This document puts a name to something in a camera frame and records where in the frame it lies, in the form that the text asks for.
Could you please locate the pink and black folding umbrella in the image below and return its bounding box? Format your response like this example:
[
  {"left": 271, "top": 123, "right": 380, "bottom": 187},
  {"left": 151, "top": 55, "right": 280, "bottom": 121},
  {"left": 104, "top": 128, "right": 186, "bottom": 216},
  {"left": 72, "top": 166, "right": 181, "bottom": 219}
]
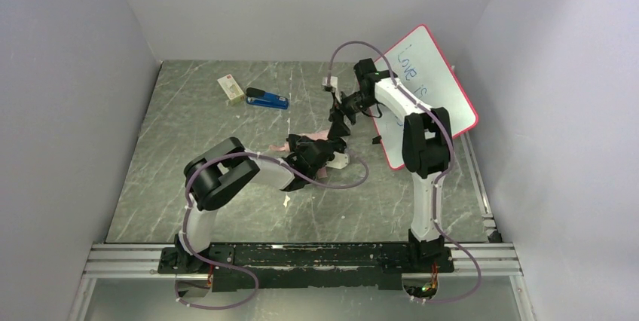
[{"left": 269, "top": 130, "right": 328, "bottom": 179}]

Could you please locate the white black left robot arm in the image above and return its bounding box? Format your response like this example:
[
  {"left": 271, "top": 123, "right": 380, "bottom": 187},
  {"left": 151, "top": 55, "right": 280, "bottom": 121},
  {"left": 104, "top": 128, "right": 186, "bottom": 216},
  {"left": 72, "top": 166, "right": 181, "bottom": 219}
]
[{"left": 175, "top": 134, "right": 347, "bottom": 264}]

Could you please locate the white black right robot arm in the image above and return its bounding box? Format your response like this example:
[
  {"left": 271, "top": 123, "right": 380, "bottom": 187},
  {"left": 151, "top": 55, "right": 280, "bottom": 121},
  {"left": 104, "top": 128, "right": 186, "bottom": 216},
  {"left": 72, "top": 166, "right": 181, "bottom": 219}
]
[{"left": 323, "top": 59, "right": 454, "bottom": 259}]

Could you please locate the red framed whiteboard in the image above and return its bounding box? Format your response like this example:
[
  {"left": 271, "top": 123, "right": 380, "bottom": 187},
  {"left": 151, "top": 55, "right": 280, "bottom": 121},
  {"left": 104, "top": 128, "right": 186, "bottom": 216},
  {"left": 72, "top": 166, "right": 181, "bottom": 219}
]
[{"left": 371, "top": 24, "right": 478, "bottom": 170}]

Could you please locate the blue black marker eraser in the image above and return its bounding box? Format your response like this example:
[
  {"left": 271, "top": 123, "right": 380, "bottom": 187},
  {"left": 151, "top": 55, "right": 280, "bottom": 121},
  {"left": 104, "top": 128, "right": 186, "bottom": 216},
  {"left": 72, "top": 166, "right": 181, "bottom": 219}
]
[{"left": 246, "top": 87, "right": 289, "bottom": 110}]

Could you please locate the small white card box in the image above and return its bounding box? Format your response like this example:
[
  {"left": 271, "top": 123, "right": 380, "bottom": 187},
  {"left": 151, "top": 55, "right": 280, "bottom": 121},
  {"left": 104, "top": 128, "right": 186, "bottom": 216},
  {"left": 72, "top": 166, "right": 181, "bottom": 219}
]
[{"left": 216, "top": 74, "right": 246, "bottom": 105}]

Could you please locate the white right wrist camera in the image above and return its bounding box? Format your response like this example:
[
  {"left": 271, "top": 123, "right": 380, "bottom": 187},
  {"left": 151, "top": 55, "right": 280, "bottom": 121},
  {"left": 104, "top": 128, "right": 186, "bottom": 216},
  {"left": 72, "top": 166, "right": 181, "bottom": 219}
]
[{"left": 322, "top": 75, "right": 341, "bottom": 104}]

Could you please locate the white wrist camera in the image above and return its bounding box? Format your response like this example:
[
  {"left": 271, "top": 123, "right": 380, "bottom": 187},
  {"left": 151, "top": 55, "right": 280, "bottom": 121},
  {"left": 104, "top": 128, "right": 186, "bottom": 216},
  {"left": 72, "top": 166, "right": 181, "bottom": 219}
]
[
  {"left": 326, "top": 152, "right": 350, "bottom": 170},
  {"left": 322, "top": 75, "right": 341, "bottom": 104}
]

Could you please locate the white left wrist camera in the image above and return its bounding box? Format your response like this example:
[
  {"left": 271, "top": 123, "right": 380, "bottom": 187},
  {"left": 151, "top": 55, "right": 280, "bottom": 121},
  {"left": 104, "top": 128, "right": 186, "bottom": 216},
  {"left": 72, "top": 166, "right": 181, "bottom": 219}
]
[{"left": 326, "top": 152, "right": 350, "bottom": 170}]

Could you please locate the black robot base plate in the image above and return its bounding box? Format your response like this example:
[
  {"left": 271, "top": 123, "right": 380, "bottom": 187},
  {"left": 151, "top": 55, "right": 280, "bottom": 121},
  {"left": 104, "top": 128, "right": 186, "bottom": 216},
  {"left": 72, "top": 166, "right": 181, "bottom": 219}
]
[{"left": 157, "top": 242, "right": 454, "bottom": 292}]

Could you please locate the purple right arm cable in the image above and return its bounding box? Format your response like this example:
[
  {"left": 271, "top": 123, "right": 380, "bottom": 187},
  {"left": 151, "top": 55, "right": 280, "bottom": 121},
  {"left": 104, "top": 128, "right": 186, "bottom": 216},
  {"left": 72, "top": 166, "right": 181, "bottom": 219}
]
[{"left": 326, "top": 40, "right": 483, "bottom": 305}]

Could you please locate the aluminium frame rail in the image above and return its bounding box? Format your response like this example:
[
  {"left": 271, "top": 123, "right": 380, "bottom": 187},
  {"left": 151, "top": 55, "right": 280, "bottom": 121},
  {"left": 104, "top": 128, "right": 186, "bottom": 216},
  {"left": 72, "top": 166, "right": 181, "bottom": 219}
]
[{"left": 69, "top": 135, "right": 536, "bottom": 320}]

